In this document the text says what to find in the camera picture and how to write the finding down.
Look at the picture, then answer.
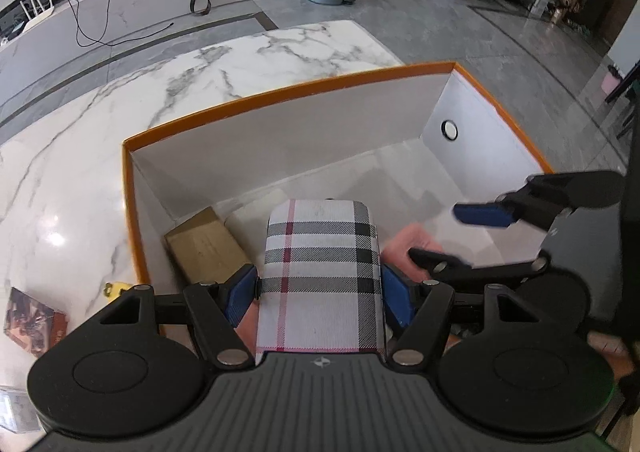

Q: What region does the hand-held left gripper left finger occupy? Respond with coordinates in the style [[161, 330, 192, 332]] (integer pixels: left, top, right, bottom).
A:
[[99, 263, 260, 369]]

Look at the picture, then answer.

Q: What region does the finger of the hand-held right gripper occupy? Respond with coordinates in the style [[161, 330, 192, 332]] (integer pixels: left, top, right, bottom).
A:
[[452, 174, 576, 233], [407, 246, 551, 283]]

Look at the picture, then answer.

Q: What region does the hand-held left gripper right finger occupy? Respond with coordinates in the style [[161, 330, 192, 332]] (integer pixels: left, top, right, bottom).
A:
[[381, 263, 539, 368]]

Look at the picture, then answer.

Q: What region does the small brown cardboard box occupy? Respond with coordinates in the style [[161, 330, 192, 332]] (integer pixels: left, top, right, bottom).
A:
[[164, 207, 253, 285]]

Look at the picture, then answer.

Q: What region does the plaid fabric case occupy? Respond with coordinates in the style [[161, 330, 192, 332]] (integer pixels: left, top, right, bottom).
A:
[[254, 199, 389, 368]]

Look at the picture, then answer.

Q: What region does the orange cardboard box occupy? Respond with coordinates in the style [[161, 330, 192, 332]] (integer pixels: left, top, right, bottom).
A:
[[121, 60, 555, 293]]

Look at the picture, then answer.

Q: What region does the brown printed card box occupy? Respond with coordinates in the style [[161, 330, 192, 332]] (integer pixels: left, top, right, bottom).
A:
[[2, 287, 69, 359]]

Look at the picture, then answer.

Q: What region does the clear plastic case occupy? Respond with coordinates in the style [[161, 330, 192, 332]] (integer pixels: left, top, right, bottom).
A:
[[0, 386, 41, 433]]

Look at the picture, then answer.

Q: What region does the person's right hand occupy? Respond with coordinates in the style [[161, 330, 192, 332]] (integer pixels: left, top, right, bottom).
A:
[[586, 330, 634, 359]]

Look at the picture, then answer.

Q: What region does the small pink bin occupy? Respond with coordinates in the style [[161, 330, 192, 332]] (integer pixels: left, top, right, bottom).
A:
[[602, 64, 621, 103]]

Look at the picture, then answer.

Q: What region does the white router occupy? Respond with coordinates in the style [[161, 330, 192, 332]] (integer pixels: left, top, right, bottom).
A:
[[20, 0, 57, 35]]

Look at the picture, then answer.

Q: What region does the black cable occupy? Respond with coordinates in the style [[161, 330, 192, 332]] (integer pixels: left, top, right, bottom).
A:
[[67, 0, 175, 46]]

